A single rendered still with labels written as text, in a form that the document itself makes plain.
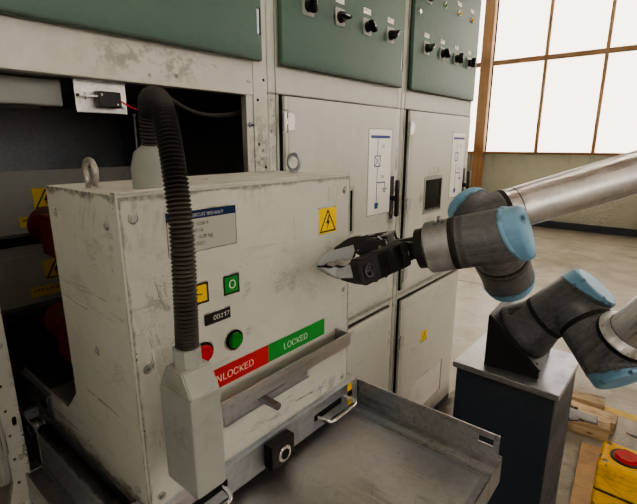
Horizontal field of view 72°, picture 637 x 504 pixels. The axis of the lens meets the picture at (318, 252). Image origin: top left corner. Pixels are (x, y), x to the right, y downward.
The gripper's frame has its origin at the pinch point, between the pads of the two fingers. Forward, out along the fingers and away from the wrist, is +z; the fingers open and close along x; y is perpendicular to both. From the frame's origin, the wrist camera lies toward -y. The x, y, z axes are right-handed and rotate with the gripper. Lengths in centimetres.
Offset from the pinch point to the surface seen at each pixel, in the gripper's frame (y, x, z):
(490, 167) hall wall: 820, -17, 26
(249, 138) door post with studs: 24.1, 31.4, 23.8
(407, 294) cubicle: 110, -39, 18
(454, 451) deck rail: 6.1, -42.8, -16.1
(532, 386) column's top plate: 58, -57, -29
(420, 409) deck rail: 9.5, -35.6, -9.9
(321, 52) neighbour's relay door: 49, 52, 9
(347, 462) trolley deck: -5.3, -38.4, 2.0
